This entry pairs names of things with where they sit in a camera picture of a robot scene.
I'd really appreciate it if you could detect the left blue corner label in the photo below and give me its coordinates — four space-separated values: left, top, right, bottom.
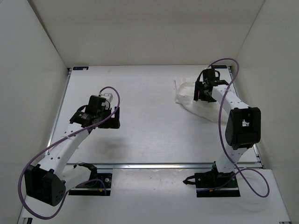
72 66 89 70

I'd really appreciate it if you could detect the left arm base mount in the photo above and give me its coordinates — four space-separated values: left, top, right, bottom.
68 163 113 196

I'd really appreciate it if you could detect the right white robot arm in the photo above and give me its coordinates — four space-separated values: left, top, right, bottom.
193 68 261 187

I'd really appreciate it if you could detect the blue corner label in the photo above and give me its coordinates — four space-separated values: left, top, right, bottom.
72 66 89 70
211 65 227 69

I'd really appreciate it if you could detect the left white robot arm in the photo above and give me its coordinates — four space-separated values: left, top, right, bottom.
21 93 120 206

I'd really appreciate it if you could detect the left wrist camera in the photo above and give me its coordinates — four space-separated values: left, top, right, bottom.
99 93 113 103

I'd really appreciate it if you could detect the aluminium table rail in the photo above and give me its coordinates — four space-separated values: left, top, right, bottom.
65 163 215 170

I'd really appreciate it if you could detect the right blue corner label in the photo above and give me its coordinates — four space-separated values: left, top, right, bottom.
211 65 227 69

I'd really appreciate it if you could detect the white skirt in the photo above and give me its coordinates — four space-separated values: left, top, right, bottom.
174 77 220 123

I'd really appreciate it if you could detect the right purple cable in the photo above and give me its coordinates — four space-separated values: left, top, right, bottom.
206 57 270 198

